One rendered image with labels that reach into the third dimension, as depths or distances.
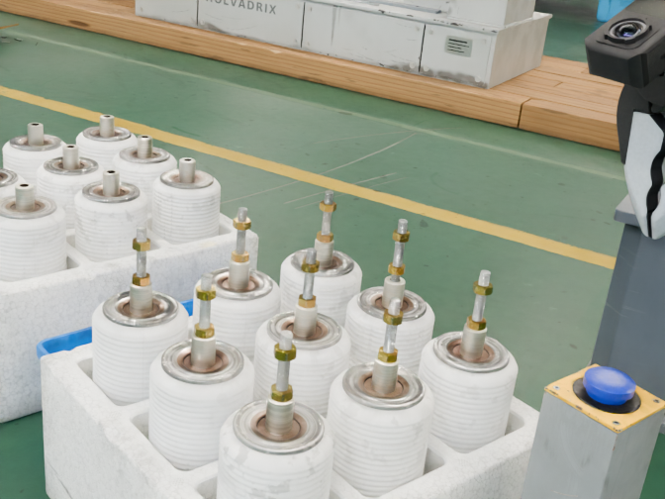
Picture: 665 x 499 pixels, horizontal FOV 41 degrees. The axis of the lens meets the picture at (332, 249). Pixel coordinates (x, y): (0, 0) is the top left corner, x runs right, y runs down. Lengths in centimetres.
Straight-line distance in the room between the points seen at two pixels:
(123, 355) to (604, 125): 200
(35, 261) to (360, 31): 202
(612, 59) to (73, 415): 61
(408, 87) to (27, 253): 191
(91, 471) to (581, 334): 90
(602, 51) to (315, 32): 254
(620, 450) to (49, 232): 72
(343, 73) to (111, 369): 217
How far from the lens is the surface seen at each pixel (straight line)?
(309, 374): 85
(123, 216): 117
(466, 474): 84
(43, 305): 114
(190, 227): 124
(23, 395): 119
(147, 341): 87
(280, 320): 89
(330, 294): 100
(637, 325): 128
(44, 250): 114
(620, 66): 57
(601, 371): 74
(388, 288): 94
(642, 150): 67
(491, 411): 87
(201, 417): 80
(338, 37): 304
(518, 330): 150
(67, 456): 98
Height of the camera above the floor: 68
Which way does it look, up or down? 24 degrees down
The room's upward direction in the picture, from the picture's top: 6 degrees clockwise
